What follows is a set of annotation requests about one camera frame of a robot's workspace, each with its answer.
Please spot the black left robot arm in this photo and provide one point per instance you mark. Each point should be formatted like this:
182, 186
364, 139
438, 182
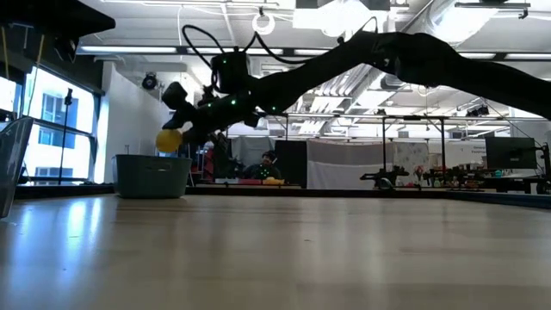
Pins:
43, 13

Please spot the large glass window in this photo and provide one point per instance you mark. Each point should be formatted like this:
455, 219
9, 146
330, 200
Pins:
47, 150

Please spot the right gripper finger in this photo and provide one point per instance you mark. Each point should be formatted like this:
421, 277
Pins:
176, 119
194, 137

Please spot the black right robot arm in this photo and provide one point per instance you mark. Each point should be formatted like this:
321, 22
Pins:
387, 56

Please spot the black ceiling spotlight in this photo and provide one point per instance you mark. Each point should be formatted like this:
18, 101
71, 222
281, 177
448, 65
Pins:
149, 81
478, 111

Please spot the white fabric curtain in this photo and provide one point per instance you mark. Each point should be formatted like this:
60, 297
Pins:
353, 163

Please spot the dark grey clear basket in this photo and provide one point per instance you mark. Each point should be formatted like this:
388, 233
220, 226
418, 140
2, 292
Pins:
10, 163

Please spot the yellow toy lemon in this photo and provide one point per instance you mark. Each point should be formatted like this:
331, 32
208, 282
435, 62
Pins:
169, 141

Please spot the person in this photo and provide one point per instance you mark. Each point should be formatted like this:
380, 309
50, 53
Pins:
263, 168

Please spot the black metal workstation frame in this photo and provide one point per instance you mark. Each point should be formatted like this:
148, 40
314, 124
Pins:
443, 142

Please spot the black idle robot arm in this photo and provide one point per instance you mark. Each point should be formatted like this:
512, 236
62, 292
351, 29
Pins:
383, 176

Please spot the black computer monitor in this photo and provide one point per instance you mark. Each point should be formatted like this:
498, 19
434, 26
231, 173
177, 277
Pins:
510, 153

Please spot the black tripod stand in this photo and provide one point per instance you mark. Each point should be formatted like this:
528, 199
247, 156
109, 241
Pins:
65, 133

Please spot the black fabric panel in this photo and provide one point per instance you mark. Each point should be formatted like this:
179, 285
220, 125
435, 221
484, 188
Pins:
290, 163

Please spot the teal plastic basket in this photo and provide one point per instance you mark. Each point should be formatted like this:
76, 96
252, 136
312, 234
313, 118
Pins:
150, 176

